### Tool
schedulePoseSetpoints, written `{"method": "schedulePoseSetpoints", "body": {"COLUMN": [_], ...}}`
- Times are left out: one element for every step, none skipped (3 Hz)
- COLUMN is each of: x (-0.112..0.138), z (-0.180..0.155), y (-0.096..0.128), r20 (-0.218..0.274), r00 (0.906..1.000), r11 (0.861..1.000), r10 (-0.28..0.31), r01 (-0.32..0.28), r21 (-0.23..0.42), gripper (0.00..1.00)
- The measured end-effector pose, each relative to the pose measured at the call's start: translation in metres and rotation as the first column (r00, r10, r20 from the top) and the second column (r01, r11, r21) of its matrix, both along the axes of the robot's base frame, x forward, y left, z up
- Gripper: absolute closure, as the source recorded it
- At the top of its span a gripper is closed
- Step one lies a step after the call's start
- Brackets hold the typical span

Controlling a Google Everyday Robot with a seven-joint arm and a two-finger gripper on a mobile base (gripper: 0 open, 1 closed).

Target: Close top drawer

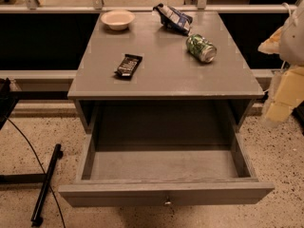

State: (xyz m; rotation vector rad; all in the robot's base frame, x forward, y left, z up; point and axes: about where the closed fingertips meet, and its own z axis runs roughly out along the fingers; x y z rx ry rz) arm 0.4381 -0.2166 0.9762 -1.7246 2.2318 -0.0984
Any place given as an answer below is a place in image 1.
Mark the white bowl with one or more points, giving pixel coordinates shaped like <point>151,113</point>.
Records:
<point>118,19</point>

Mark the grey wooden cabinet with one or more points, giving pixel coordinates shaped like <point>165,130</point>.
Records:
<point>167,70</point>

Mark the grey top drawer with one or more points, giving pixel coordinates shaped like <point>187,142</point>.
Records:
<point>144,153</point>

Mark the dark chocolate bar wrapper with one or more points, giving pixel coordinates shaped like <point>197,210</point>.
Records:
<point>128,65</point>

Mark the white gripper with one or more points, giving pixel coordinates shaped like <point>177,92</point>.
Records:
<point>294,42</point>

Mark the blue white chip bag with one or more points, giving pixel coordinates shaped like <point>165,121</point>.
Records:
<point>174,19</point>

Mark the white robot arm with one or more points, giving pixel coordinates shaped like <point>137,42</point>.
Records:
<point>291,48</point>

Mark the black equipment at left edge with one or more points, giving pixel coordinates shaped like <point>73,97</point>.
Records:
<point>8,100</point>

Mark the black metal stand leg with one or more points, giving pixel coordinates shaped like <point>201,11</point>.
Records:
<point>36,219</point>

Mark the green soda can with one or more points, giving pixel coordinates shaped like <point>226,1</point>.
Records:
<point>201,48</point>

